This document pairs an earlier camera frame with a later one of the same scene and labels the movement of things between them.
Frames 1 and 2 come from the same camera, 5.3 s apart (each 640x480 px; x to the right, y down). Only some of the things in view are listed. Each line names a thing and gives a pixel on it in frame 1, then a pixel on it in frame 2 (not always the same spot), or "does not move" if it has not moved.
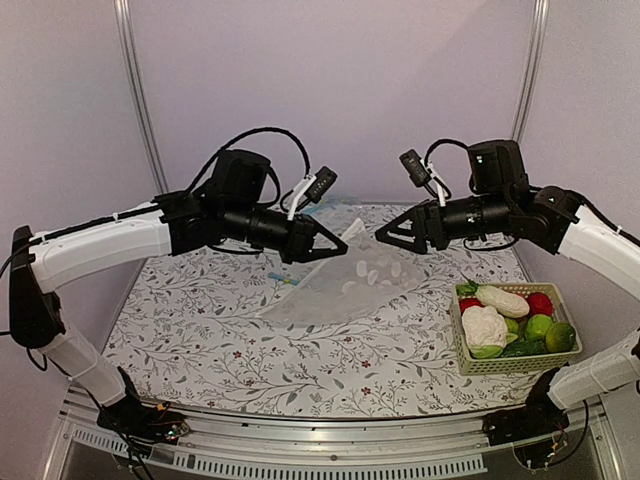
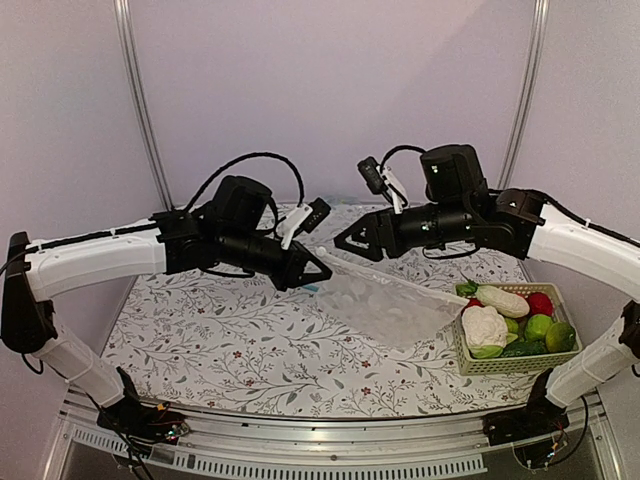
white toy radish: (494, 299) does not move
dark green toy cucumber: (524, 347) does not move
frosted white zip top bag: (365, 279) to (389, 314)
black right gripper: (426, 224) to (371, 224)
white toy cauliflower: (485, 332) does not move
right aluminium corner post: (533, 66) does not move
